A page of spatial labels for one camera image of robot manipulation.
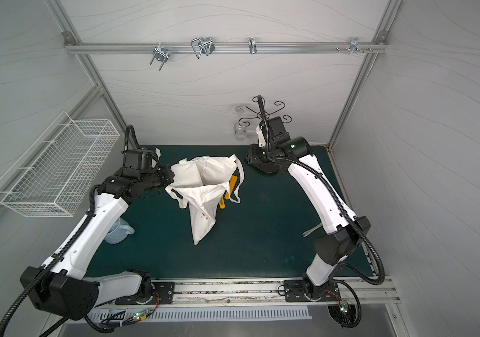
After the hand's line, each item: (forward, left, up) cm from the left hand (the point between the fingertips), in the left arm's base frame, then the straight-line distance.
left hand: (174, 173), depth 77 cm
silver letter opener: (-11, -54, -25) cm, 61 cm away
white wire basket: (-6, +37, +6) cm, 38 cm away
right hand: (+5, -29, +6) cm, 30 cm away
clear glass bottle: (+30, -24, -3) cm, 38 cm away
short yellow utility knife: (0, -16, -24) cm, 29 cm away
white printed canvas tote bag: (+2, -8, -9) cm, 12 cm away
